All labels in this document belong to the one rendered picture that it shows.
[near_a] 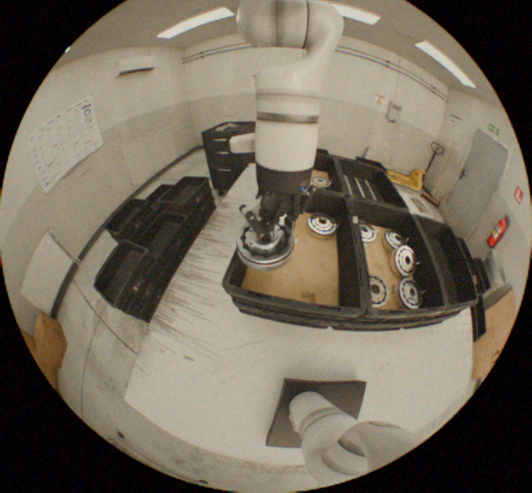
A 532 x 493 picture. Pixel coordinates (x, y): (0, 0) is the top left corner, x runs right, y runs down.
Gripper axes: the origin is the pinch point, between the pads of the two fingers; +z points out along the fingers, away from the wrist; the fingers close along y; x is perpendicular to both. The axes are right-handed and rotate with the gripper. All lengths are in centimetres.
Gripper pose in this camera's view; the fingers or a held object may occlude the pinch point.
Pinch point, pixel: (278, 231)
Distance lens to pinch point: 28.9
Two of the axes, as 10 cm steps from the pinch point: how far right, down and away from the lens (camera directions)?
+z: 0.0, 6.8, 7.3
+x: -5.7, -6.0, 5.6
